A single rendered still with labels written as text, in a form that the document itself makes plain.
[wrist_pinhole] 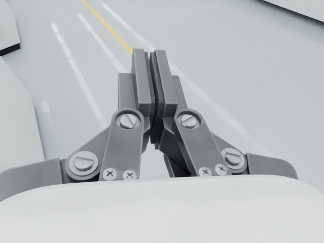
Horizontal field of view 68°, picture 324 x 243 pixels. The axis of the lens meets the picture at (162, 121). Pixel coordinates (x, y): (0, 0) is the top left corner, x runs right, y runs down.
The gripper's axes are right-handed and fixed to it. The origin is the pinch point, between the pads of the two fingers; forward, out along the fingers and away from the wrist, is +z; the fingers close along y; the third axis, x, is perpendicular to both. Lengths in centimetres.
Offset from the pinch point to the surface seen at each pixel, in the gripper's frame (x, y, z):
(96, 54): -148, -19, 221
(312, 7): -63, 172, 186
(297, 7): -70, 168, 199
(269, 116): -98, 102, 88
